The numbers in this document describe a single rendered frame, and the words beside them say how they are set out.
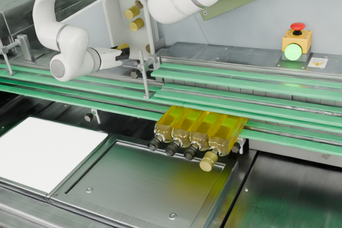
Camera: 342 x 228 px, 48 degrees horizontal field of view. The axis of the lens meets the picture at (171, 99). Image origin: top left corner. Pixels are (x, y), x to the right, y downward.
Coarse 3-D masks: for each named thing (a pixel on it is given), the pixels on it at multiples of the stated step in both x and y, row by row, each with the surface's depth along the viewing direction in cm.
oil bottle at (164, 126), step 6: (174, 108) 119; (180, 108) 118; (186, 108) 119; (168, 114) 117; (174, 114) 116; (180, 114) 116; (162, 120) 114; (168, 120) 114; (174, 120) 113; (156, 126) 112; (162, 126) 111; (168, 126) 111; (156, 132) 112; (162, 132) 110; (168, 132) 111; (168, 138) 111
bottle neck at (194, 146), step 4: (192, 144) 105; (196, 144) 105; (188, 148) 104; (192, 148) 103; (196, 148) 104; (200, 148) 106; (184, 152) 103; (188, 152) 102; (192, 152) 103; (196, 152) 104; (184, 156) 104; (188, 156) 104; (192, 156) 102
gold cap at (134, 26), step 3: (138, 18) 133; (132, 21) 131; (135, 21) 131; (138, 21) 132; (141, 21) 133; (129, 24) 131; (132, 24) 131; (135, 24) 130; (138, 24) 131; (141, 24) 132; (132, 27) 131; (135, 27) 131; (138, 27) 131; (132, 30) 132; (135, 30) 131
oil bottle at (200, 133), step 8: (208, 112) 115; (216, 112) 114; (200, 120) 112; (208, 120) 111; (216, 120) 111; (192, 128) 109; (200, 128) 108; (208, 128) 108; (192, 136) 106; (200, 136) 106; (208, 136) 106; (200, 144) 106
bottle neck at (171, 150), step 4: (176, 140) 107; (180, 140) 108; (172, 144) 106; (176, 144) 106; (180, 144) 108; (168, 148) 105; (172, 148) 105; (176, 148) 106; (168, 152) 107; (172, 152) 107; (176, 152) 106
